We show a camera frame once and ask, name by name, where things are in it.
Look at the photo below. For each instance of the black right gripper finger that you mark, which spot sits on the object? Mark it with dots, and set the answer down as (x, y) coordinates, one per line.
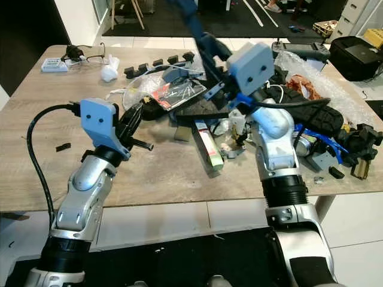
(218, 89)
(215, 48)

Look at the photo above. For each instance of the black toothed rubber track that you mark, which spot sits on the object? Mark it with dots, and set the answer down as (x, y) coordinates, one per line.
(317, 113)

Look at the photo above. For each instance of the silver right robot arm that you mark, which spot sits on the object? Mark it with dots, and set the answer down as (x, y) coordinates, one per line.
(275, 131)

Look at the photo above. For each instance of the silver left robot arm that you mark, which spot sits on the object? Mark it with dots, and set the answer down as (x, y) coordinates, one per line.
(90, 185)

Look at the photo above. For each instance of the black flat rubber pad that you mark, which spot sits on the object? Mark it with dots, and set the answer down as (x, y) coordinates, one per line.
(206, 110)

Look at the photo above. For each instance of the small black plastic block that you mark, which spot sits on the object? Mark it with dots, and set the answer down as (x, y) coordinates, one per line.
(336, 173)
(160, 63)
(174, 60)
(144, 68)
(129, 72)
(188, 57)

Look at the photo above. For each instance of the clear bag with red packet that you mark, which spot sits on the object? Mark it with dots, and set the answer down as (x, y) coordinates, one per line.
(176, 92)

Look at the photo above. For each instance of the small grey metal block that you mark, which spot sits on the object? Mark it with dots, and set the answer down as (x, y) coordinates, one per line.
(181, 133)

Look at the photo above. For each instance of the white crumpled tissue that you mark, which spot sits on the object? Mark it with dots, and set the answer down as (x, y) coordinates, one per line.
(109, 72)

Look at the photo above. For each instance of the green red white carton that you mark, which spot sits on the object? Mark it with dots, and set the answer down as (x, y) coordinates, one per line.
(209, 146)

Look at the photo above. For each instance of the orange brown mesh wad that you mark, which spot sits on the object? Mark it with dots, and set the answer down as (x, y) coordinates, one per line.
(299, 86)

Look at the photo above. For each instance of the thin framed glasses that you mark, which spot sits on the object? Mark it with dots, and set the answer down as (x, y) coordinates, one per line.
(94, 57)

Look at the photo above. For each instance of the person foot in sandal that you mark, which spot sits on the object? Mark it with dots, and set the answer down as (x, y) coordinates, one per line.
(272, 6)

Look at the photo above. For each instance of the tiny black plastic chip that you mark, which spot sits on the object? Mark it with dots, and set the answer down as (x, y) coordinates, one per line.
(63, 147)

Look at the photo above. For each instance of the small black device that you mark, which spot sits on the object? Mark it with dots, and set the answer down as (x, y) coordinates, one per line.
(75, 52)

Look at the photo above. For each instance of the clear bubble wrap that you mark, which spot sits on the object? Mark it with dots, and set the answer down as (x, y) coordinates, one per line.
(329, 78)

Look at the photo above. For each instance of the white power strip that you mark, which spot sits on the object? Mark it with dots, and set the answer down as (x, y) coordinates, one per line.
(54, 64)

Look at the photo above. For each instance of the wooden legged chair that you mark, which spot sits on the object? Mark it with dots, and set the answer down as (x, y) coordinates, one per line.
(128, 12)

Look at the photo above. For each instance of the small wooden pallet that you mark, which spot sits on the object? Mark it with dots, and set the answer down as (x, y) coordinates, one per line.
(325, 28)

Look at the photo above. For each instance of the grey motor with blue tape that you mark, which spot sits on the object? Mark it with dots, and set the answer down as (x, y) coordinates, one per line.
(317, 152)

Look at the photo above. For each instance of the light wooden table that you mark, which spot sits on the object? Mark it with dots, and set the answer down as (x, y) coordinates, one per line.
(36, 179)

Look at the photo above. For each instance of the black floor rug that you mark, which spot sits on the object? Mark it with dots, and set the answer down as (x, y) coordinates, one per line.
(155, 257)

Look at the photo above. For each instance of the black carry case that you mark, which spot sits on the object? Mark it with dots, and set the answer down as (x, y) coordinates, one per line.
(359, 57)

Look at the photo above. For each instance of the black plastic gadget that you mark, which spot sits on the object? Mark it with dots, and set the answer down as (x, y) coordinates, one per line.
(359, 140)

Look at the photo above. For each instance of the white drawer cabinet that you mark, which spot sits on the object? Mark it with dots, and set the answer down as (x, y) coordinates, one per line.
(362, 15)

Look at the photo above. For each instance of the yellow box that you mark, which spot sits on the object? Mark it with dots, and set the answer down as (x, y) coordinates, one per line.
(374, 36)

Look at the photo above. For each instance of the grey left robot foot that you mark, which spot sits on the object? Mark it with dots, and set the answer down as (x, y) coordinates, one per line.
(145, 284)

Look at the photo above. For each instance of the grey robot foot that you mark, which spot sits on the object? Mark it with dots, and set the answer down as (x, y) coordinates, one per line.
(217, 282)
(145, 284)

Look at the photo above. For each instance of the grey right robot foot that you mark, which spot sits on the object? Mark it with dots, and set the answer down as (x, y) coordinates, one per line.
(217, 282)

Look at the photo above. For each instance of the light blue right wrist camera mount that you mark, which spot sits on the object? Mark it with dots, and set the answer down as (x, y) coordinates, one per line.
(251, 66)

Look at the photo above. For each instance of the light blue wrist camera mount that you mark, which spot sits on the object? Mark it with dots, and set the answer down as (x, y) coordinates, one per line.
(251, 66)
(99, 122)

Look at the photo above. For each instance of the light blue left wrist camera mount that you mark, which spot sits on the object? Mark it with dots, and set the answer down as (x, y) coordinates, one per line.
(99, 122)

